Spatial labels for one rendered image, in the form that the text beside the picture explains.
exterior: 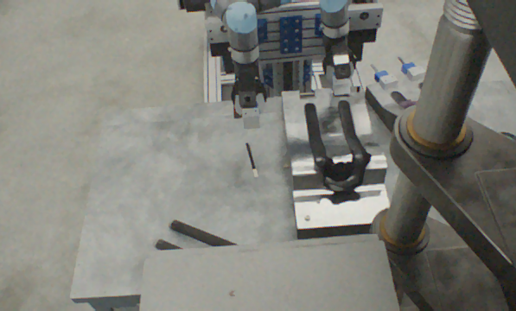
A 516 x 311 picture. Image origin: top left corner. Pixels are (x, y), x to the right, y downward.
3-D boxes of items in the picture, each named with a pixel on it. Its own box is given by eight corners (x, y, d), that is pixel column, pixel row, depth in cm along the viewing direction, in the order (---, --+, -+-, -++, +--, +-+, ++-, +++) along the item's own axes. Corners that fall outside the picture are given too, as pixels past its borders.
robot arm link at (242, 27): (248, -5, 125) (261, 12, 120) (251, 29, 133) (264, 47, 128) (219, 3, 123) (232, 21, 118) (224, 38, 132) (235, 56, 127)
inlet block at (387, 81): (364, 72, 174) (366, 60, 170) (377, 68, 175) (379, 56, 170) (383, 96, 166) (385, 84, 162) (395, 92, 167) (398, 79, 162)
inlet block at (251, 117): (242, 99, 158) (240, 87, 154) (258, 98, 158) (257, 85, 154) (244, 130, 150) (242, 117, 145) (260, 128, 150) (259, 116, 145)
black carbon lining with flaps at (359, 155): (302, 107, 159) (302, 85, 151) (351, 104, 159) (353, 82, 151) (315, 196, 137) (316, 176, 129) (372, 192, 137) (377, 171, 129)
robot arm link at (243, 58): (259, 51, 128) (227, 53, 128) (260, 65, 131) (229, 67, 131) (258, 34, 132) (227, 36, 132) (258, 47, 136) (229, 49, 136)
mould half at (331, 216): (282, 111, 168) (281, 81, 158) (358, 104, 168) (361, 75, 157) (297, 239, 136) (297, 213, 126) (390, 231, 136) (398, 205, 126)
